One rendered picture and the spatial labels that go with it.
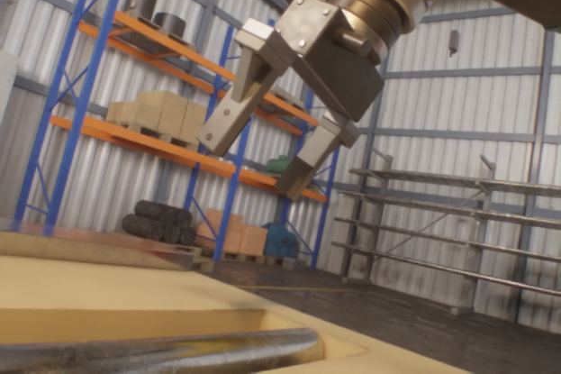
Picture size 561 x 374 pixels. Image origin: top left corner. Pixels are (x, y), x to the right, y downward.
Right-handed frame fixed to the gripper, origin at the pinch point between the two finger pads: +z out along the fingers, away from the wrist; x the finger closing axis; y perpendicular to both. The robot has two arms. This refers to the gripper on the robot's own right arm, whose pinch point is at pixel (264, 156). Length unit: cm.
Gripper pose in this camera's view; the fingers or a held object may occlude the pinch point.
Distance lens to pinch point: 41.2
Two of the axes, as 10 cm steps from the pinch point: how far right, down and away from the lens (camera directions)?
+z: -5.8, 8.1, 0.1
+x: 4.8, 3.3, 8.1
